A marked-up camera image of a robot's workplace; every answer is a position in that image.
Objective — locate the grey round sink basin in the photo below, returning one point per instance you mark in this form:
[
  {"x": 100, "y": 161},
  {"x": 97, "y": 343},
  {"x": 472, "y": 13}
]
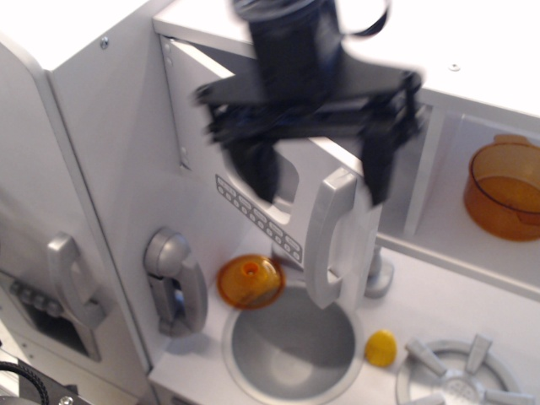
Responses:
[{"x": 292, "y": 351}]

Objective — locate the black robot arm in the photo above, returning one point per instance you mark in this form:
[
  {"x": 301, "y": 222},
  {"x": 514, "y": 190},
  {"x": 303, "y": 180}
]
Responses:
[{"x": 303, "y": 84}]

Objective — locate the yellow toy corn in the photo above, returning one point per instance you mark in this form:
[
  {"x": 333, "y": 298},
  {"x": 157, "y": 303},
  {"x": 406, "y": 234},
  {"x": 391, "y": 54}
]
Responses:
[{"x": 380, "y": 349}]

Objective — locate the grey toy phone handset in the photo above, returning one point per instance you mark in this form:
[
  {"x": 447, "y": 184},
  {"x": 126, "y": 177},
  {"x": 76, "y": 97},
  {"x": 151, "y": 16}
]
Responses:
[{"x": 177, "y": 284}]

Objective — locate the grey fridge door handle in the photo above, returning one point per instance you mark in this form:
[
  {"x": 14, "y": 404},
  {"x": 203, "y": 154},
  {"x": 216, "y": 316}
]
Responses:
[{"x": 62, "y": 253}]

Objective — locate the grey microwave door handle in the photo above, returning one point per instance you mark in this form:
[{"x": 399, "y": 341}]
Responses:
[{"x": 334, "y": 199}]

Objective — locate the orange translucent pot lid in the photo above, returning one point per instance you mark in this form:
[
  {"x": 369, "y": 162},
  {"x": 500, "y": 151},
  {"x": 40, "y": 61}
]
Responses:
[{"x": 250, "y": 282}]

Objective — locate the white microwave door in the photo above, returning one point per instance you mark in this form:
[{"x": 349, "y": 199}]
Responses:
[{"x": 306, "y": 195}]

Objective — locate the grey toy stove burner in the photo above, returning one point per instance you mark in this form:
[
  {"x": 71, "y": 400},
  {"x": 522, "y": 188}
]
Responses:
[{"x": 457, "y": 372}]

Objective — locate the grey ice dispenser panel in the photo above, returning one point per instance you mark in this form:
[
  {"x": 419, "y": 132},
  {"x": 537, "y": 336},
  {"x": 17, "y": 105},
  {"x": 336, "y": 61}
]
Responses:
[{"x": 46, "y": 315}]

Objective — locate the grey toy faucet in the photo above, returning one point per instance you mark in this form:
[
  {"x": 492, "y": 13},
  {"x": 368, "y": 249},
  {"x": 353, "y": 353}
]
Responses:
[{"x": 380, "y": 276}]

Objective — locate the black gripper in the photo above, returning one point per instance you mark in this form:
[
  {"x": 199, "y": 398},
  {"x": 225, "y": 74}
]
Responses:
[{"x": 372, "y": 102}]

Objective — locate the white toy kitchen cabinet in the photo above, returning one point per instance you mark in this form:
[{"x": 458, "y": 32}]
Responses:
[{"x": 89, "y": 148}]

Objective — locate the orange translucent pot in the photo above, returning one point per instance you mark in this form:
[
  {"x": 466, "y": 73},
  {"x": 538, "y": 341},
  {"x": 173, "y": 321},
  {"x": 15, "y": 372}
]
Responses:
[{"x": 502, "y": 191}]

